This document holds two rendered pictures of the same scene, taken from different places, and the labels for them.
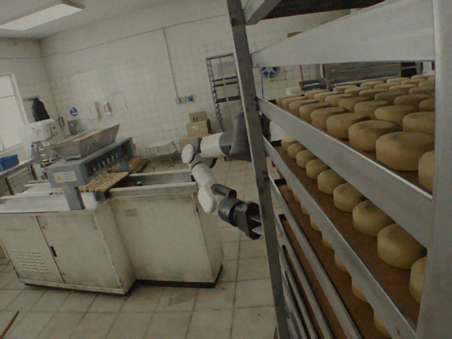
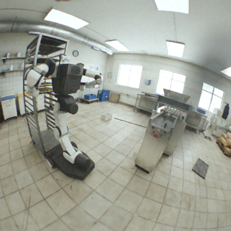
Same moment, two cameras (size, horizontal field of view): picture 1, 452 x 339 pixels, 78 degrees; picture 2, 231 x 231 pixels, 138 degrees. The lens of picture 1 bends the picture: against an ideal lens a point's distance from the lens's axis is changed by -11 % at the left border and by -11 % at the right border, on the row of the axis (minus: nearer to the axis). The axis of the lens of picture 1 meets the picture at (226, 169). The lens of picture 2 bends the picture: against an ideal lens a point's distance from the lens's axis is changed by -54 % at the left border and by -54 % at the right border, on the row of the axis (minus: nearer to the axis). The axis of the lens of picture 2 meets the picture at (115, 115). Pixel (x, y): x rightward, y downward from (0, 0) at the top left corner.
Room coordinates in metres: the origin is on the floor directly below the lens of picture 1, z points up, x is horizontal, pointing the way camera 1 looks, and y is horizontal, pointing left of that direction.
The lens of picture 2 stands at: (1.91, -0.93, 1.26)
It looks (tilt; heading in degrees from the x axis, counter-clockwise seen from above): 20 degrees down; 111
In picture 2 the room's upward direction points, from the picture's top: 9 degrees clockwise
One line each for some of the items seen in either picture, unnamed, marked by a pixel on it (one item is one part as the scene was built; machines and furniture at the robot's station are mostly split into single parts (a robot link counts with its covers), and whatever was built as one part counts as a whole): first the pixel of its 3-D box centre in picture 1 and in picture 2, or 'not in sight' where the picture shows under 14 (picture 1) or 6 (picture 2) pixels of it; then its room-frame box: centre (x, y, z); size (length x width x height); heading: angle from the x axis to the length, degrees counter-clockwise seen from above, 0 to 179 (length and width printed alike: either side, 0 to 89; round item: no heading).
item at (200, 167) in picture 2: not in sight; (201, 167); (3.55, 0.70, 0.02); 0.60 x 0.40 x 0.03; 54
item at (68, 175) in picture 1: (97, 170); (173, 107); (2.34, 1.01, 1.01); 0.72 x 0.33 x 0.34; 163
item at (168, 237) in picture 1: (169, 231); (157, 141); (2.19, 0.53, 0.45); 0.70 x 0.34 x 0.90; 73
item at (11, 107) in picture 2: not in sight; (9, 107); (-1.80, -0.75, 0.38); 0.64 x 0.54 x 0.77; 174
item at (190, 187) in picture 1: (81, 194); (165, 110); (2.23, 1.16, 0.87); 2.01 x 0.03 x 0.07; 73
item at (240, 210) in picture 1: (243, 215); not in sight; (0.89, -0.03, 1.13); 0.12 x 0.10 x 0.13; 30
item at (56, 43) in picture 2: not in sight; (45, 45); (0.36, -0.30, 1.77); 0.60 x 0.40 x 0.02; 0
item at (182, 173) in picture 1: (101, 180); (178, 115); (2.51, 1.07, 0.87); 2.01 x 0.03 x 0.07; 73
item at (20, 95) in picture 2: not in sight; (25, 103); (-1.70, -0.11, 0.38); 0.64 x 0.54 x 0.77; 172
